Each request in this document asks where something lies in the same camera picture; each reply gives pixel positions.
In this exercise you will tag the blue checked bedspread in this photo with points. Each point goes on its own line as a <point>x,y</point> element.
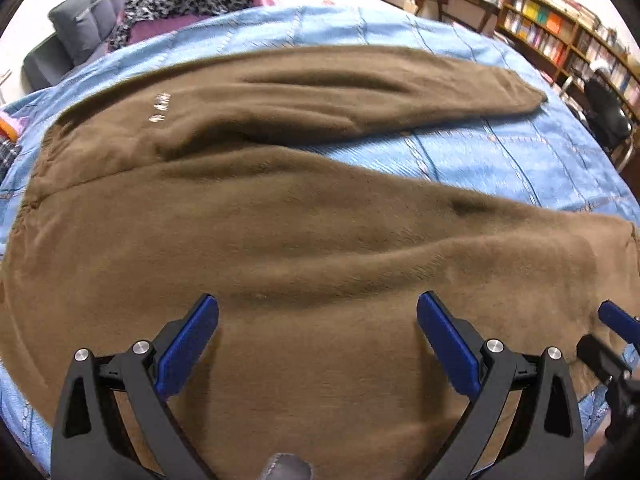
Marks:
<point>543,159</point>

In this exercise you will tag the left gloved hand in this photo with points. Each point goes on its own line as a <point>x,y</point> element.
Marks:
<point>286,466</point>

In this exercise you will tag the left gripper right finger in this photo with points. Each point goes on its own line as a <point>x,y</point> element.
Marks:
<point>545,438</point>

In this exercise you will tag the wooden desk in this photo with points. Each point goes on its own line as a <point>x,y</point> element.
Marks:
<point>474,15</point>

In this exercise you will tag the plaid pillow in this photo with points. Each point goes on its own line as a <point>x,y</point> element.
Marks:
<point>8,153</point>

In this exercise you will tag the pink quilt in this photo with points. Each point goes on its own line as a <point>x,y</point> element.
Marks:
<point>148,29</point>

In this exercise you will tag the black office chair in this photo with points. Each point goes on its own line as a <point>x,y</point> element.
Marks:
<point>603,115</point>

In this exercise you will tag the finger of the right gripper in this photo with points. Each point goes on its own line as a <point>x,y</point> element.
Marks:
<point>620,322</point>
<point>622,391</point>

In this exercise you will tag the wooden bookshelf with books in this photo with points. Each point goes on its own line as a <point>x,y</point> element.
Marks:
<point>569,47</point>

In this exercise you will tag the orange striped cushion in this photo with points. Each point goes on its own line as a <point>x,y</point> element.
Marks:
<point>10,127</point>

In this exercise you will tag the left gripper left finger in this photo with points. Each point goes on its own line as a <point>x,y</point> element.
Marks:
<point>90,439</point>

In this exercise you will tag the brown fleece pants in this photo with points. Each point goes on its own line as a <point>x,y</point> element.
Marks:
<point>197,178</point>

